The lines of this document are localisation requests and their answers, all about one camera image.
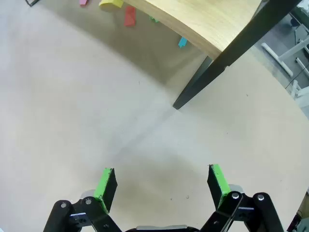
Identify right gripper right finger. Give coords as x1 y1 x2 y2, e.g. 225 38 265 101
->
207 163 284 232

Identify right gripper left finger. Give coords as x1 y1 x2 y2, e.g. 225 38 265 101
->
43 167 121 232

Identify two-tier wooden shelf black frame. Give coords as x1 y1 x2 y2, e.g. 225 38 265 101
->
25 0 302 111

